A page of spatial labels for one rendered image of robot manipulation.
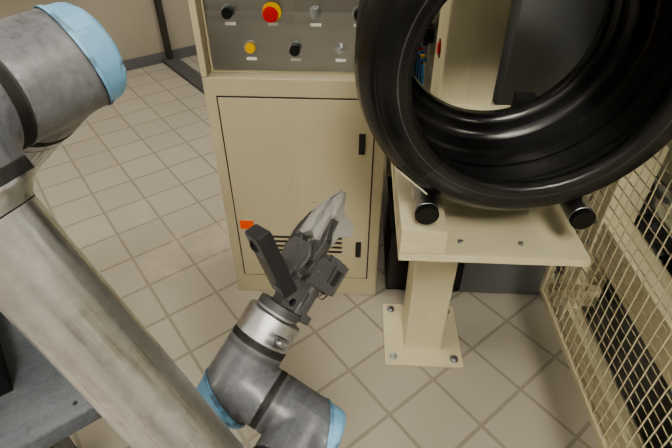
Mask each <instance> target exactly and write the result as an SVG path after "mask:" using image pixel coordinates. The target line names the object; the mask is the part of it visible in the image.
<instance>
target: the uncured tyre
mask: <svg viewBox="0 0 672 448"><path fill-rule="evenodd" d="M446 1H447V0H360V1H359V6H358V12H357V22H356V39H355V59H354V70H355V83H356V90H357V95H358V100H359V104H360V107H361V110H362V113H363V116H364V119H365V121H366V123H367V126H368V128H369V130H370V132H371V134H372V135H373V137H374V139H375V140H376V142H377V143H378V145H379V146H380V148H381V149H382V151H383V152H384V154H385V155H386V156H387V158H388V159H389V160H390V161H391V162H392V164H393V165H394V166H395V167H396V168H397V169H398V170H400V171H401V172H402V173H403V174H404V175H406V176H407V177H408V178H409V179H410V180H412V181H413V182H414V183H415V184H417V185H418V186H419V187H421V188H423V189H424V190H426V191H428V192H430V193H432V194H434V195H436V196H438V197H440V198H443V199H445V200H448V201H450V202H453V203H457V204H460V205H464V206H468V207H473V208H479V209H487V210H502V211H511V210H527V209H535V208H542V207H547V206H552V205H556V204H560V203H564V202H567V201H570V200H574V199H577V198H579V197H582V196H585V195H587V194H590V193H592V192H595V191H597V190H599V189H601V188H604V187H606V186H608V185H610V184H612V183H613V182H615V181H617V180H619V179H621V178H622V177H624V176H626V175H627V174H629V173H631V172H632V171H634V170H635V169H637V168H638V167H639V166H641V165H642V164H644V163H645V162H646V161H648V160H649V159H650V158H651V157H653V156H654V155H655V154H656V153H658V152H659V151H660V150H661V149H662V148H663V147H664V146H666V145H667V144H668V143H669V142H670V141H671V140H672V0H605V3H604V9H603V14H602V18H601V21H600V24H599V27H598V30H597V32H596V35H595V37H594V39H593V41H592V43H591V45H590V46H589V48H588V50H587V51H586V53H585V54H584V56H583V57H582V58H581V60H580V61H579V62H578V64H577V65H576V66H575V67H574V68H573V69H572V70H571V71H570V73H569V74H568V75H566V76H565V77H564V78H563V79H562V80H561V81H560V82H559V83H557V84H556V85H555V86H553V87H552V88H551V89H549V90H548V91H546V92H545V93H543V94H541V95H539V96H538V97H536V98H534V99H532V100H529V101H527V102H525V103H522V104H519V105H516V106H513V107H509V108H505V109H499V110H487V111H481V110H470V109H464V108H460V107H457V106H454V105H451V104H449V103H446V102H444V101H442V100H440V99H439V98H437V97H436V96H434V95H433V94H431V93H430V92H429V91H428V90H427V89H426V88H425V87H423V85H422V84H421V83H420V82H419V81H418V80H417V78H416V77H415V76H414V74H413V71H414V66H415V61H416V57H417V54H418V51H419V48H420V45H421V43H422V40H423V38H424V36H425V34H426V32H427V30H428V28H429V26H430V24H431V23H432V21H433V19H434V18H435V16H436V15H437V13H438V12H439V10H440V9H441V7H442V6H443V5H444V3H445V2H446Z"/></svg>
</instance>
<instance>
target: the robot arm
mask: <svg viewBox="0 0 672 448"><path fill-rule="evenodd" d="M126 85H127V74H126V69H125V66H124V64H123V61H122V57H121V54H120V52H119V50H118V48H117V46H116V45H115V43H114V41H113V40H112V38H111V37H110V35H109V34H108V33H107V31H106V30H105V29H104V28H103V27H102V25H101V24H100V23H99V22H98V21H97V20H96V19H95V18H94V17H93V16H91V15H90V14H89V13H88V12H86V11H85V10H83V9H82V8H80V7H78V6H74V5H72V4H70V3H67V2H56V3H52V4H48V5H40V4H39V5H36V6H34V7H33V9H30V10H27V11H24V12H21V13H17V14H14V15H11V16H8V17H4V18H1V19H0V312H1V313H2V314H3V315H4V316H5V317H6V318H7V319H8V320H9V321H10V322H11V323H12V324H13V325H14V326H15V327H16V328H17V329H18V331H19V332H20V333H21V334H22V335H23V336H24V337H25V338H26V339H27V340H28V341H29V342H30V343H31V344H32V345H33V346H34V347H35V348H36V349H37V350H38V351H39V352H40V353H41V354H42V355H43V356H44V357H45V358H46V360H47V361H48V362H49V363H50V364H51V365H52V366H53V367H54V368H55V369H56V370H57V371H58V372H59V373H60V374H61V375H62V376H63V377H64V378H65V379H66V380H67V381H68V382H69V383H70V384H71V385H72V386H73V387H74V389H75V390H76V391H77V392H78V393H79V394H80V395H81V396H82V397H83V398H84V399H85V400H86V401H87V402H88V403H89V404H90V405H91V406H92V407H93V408H94V409H95V410H96V411H97V412H98V413H99V414H100V415H101V417H102V418H103V419H104V420H105V421H106V422H107V423H108V424H109V425H110V426H111V427H112V428H113V429H114V430H115V431H116V432H117V433H118V434H119V435H120V436H121V437H122V438H123V439H124V440H125V441H126V442H127V443H128V444H129V446H130V447H131V448H245V447H244V446H243V445H242V444H241V442H240V441H239V440H238V439H237V438H236V436H235V435H234V434H233V433H232V431H231V430H230V429H240V428H243V427H244V426H245V424H247V425H248V426H250V427H251V428H253V429H254V430H256V431H257V432H258V433H260V434H261V436H260V438H259V440H258V441H257V443H256V445H255V446H254V447H253V448H337V447H338V446H339V444H340V441H341V439H342V436H343V433H344V429H345V425H346V415H345V413H344V411H343V410H342V409H341V408H339V407H338V406H337V405H335V404H334V403H332V402H331V400H330V399H329V398H327V397H326V398H325V397H324V396H322V395H321V394H319V393H317V392H316V391H314V390H313V389H311V388H310V387H308V386H307V385H305V384H304V383H302V382H301V381H299V380H298V379H296V378H295V377H293V376H291V375H290V374H288V373H287V372H285V371H284V370H282V369H281V368H279V365H280V364H281V362H282V360H283V359H284V357H285V355H286V352H287V351H288V349H289V347H290V346H291V344H292V342H293V341H294V339H295V338H296V336H297V334H298V333H299V331H300V328H299V327H298V326H297V325H296V324H297V323H298V322H300V323H302V324H304V325H306V326H307V325H308V324H309V322H310V320H311V318H310V317H309V316H307V315H306V314H307V313H308V311H309V309H310V308H311V306H312V304H313V303H314V301H315V300H316V298H317V297H318V296H321V295H322V294H323V295H326V294H327V295H326V296H325V297H324V298H323V299H321V300H324V299H325V298H326V297H327V296H328V295H329V296H331V297H333V295H334V294H335V292H336V290H337V289H338V287H339V285H340V284H341V282H342V280H343V279H344V277H345V275H346V274H347V272H348V270H349V268H347V267H346V265H344V264H343V263H342V261H341V260H339V259H338V258H336V257H335V256H333V255H331V254H330V255H328V254H327V252H328V250H329V248H331V247H333V246H334V244H335V242H336V241H337V239H338V238H350V237H351V236H352V235H353V233H354V226H353V224H352V223H351V222H350V220H349V219H348V217H347V216H346V215H345V213H344V212H343V209H344V206H345V200H346V193H345V192H344V191H338V192H336V193H335V194H333V195H332V196H330V197H328V198H327V199H326V200H324V201H323V202H321V203H320V204H319V205H318V206H316V207H315V208H314V209H313V210H311V211H310V212H309V213H308V214H307V215H306V216H305V217H304V218H303V219H302V220H301V221H300V222H299V223H298V225H297V226H296V227H295V229H294V230H293V232H292V234H291V236H290V238H289V239H288V241H287V242H286V243H285V246H284V248H283V251H282V253H281V252H280V250H279V248H278V246H277V244H276V242H275V240H274V236H273V235H272V233H271V232H270V231H269V230H267V229H265V228H263V227H262V226H260V225H258V224H255V225H253V226H251V227H250V228H248V229H247V230H246V231H245V235H246V237H247V239H248V241H249V245H250V248H251V249H252V250H253V251H254V253H255V255H256V257H257V259H258V261H259V263H260V264H261V266H262V268H263V270H264V272H265V274H266V276H267V278H268V280H269V282H270V284H271V286H272V288H273V289H274V290H276V291H275V294H274V295H273V296H271V295H269V294H267V293H264V292H262V294H261V295H260V297H259V299H258V300H259V301H258V300H256V299H251V300H250V301H249V303H248V304H247V306H246V308H245V309H244V311H243V312H242V314H241V315H240V317H239V319H238V320H237V322H236V324H235V326H234V328H233V329H232V331H231V332H230V334H229V335H228V337H227V339H226V340H225V342H224V343H223V345H222V347H221V348H220V350H219V351H218V353H217V354H216V356H215V358H214V359H213V361H212V362H211V364H210V366H209V367H207V368H206V370H205V373H204V375H203V377H202V379H201V381H200V382H199V384H198V386H197V389H196V388H195V387H194V386H193V385H192V383H191V382H190V381H189V380H188V378H187V377H186V376H185V375H184V374H183V372H182V371H181V370H180V369H179V368H178V366H177V365H176V364H175V363H174V362H173V360H172V359H171V358H170V357H169V356H168V354H167V353H166V352H165V351H164V350H163V348H162V347H161V346H160V345H159V344H158V342H157V341H156V340H155V339H154V338H153V336H152V335H151V334H150V333H149V331H148V330H147V329H146V328H145V327H144V325H143V324H142V323H141V322H140V321H139V319H138V318H137V317H136V316H135V315H134V313H133V312H132V311H131V310H130V309H129V307H128V306H127V305H126V304H125V303H124V301H123V300H122V299H121V298H120V297H119V295H118V294H117V293H116V292H115V291H114V289H113V288H112V287H111V286H110V285H109V283H108V282H107V281H106V280H105V278H104V277H103V276H102V275H101V274H100V272H99V271H98V270H97V269H96V268H95V266H94V265H93V264H92V263H91V262H90V260H89V259H88V258H87V257H86V256H85V254H84V253H83V252H82V251H81V250H80V248H79V247H78V246H77V245H76V244H75V242H74V241H73V240H72V239H71V238H70V236H69V235H68V234H67V233H66V232H65V230H64V229H63V228H62V227H61V225H60V224H59V223H58V222H57V221H56V219H55V218H54V217H53V216H52V215H51V213H50V212H49V211H48V210H47V209H46V207H45V206H44V205H43V204H42V203H41V201H40V200H39V199H38V198H37V197H36V195H35V193H34V190H33V187H34V181H35V176H36V172H37V171H38V170H39V169H40V167H41V166H42V165H43V164H44V163H45V162H46V160H47V159H48V158H49V157H50V156H51V155H52V153H53V152H54V151H55V150H56V149H57V148H58V146H59V145H60V144H61V143H62V142H63V141H65V140H66V139H68V138H69V137H70V136H71V135H72V134H73V133H74V131H75V130H76V129H77V128H78V127H79V126H80V125H81V124H82V122H83V121H84V120H85V119H86V118H87V117H88V116H89V115H91V114H92V113H94V112H95V111H97V110H98V109H100V108H102V107H104V106H106V105H111V104H113V103H114V101H115V100H116V99H118V98H119V97H120V96H122V95H123V93H124V91H125V89H126ZM308 238H309V239H310V241H308ZM342 274H343V275H342ZM339 279H340V280H339ZM336 284H337V285H336ZM334 287H335V288H334ZM319 293H322V294H321V295H319ZM318 298H319V297H318ZM319 299H320V298H319ZM229 428H230V429H229Z"/></svg>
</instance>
